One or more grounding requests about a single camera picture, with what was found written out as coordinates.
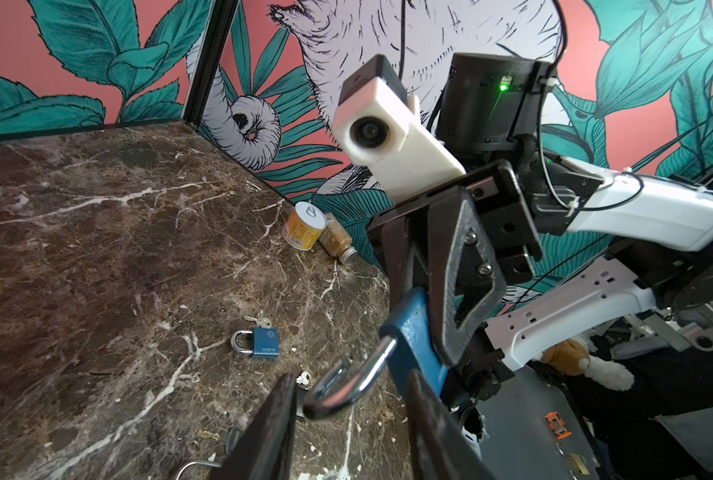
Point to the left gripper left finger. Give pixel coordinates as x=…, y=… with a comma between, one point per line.
x=264, y=451

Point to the blue padlock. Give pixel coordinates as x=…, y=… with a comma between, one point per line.
x=260, y=340
x=404, y=346

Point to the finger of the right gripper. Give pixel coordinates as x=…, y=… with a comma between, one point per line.
x=403, y=261
x=464, y=280

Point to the brown spice jar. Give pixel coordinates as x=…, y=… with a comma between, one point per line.
x=336, y=240

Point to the brown white plush toy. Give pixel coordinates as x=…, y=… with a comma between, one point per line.
x=572, y=358

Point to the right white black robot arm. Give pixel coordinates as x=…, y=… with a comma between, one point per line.
x=614, y=243

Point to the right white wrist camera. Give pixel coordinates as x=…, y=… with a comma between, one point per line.
x=377, y=126

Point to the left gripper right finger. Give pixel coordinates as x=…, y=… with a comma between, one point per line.
x=437, y=447

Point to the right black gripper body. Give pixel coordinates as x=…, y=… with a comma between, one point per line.
x=502, y=211

